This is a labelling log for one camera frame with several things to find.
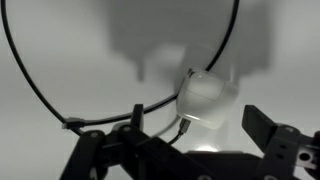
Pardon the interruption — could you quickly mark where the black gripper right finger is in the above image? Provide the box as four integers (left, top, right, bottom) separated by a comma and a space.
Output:
242, 105, 320, 180

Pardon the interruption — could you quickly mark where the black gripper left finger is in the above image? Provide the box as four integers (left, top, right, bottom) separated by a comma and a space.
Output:
59, 104, 214, 180

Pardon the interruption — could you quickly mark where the black charger cable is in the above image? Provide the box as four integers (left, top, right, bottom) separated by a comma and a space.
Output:
0, 0, 241, 146

